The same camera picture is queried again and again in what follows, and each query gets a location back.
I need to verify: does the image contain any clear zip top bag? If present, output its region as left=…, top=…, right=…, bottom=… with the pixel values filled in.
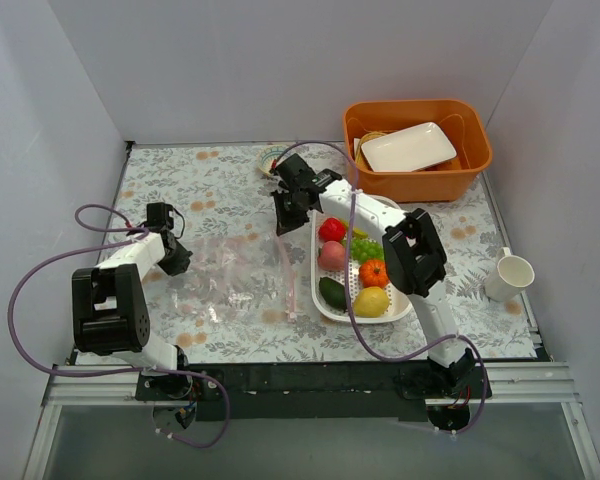
left=165, top=233, right=298, bottom=324

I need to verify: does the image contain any green grapes toy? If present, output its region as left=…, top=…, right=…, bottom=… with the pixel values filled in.
left=350, top=238, right=384, bottom=264

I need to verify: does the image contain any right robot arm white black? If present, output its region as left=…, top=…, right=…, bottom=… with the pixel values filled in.
left=272, top=166, right=488, bottom=398

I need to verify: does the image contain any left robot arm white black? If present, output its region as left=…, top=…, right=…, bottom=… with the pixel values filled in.
left=71, top=232, right=193, bottom=400

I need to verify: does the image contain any small patterned bowl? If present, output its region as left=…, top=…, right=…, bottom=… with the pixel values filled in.
left=257, top=145, right=287, bottom=178

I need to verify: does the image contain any pink peach toy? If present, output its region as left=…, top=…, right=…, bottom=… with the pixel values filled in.
left=317, top=241, right=346, bottom=272

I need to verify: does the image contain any yellow starfruit toy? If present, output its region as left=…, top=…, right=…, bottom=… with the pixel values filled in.
left=340, top=219, right=368, bottom=239

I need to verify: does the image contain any woven straw coaster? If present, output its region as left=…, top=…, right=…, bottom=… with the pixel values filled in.
left=353, top=131, right=399, bottom=172

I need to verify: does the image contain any floral table mat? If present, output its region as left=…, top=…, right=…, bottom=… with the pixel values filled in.
left=116, top=145, right=535, bottom=363

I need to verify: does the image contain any green avocado toy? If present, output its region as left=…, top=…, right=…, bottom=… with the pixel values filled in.
left=318, top=277, right=347, bottom=311

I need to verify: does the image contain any orange pumpkin toy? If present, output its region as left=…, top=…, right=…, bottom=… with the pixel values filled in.
left=358, top=259, right=389, bottom=289

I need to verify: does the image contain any yellow lemon toy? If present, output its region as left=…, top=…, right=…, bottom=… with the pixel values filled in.
left=353, top=286, right=390, bottom=318

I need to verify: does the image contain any white rectangular plate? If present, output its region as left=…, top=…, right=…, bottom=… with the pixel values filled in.
left=377, top=122, right=457, bottom=173

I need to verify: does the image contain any orange plastic tub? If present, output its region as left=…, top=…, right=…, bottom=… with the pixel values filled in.
left=343, top=99, right=493, bottom=203

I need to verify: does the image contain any white mug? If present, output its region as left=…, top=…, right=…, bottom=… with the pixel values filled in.
left=484, top=247, right=535, bottom=302

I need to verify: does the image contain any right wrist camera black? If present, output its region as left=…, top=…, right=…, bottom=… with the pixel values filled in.
left=274, top=154, right=316, bottom=191

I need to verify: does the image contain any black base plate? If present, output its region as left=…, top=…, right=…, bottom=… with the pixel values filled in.
left=135, top=360, right=492, bottom=422

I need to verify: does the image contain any aluminium frame rail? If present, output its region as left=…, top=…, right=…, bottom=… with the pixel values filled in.
left=24, top=362, right=600, bottom=479

